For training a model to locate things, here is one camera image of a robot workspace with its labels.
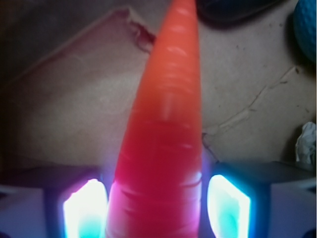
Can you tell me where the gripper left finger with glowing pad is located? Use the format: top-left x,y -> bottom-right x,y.
0,166 -> 107,238

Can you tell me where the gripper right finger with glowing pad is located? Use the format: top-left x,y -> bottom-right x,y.
207,161 -> 317,238

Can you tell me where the orange plastic carrot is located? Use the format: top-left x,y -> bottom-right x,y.
106,0 -> 202,238

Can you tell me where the crumpled white paper ball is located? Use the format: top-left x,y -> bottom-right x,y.
295,122 -> 317,171

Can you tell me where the brown paper bag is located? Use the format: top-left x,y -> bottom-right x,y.
0,0 -> 317,178

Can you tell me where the dark green oblong object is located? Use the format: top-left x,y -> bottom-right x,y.
196,0 -> 270,25

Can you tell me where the blue knitted ball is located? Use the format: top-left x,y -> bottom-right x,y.
293,0 -> 317,63

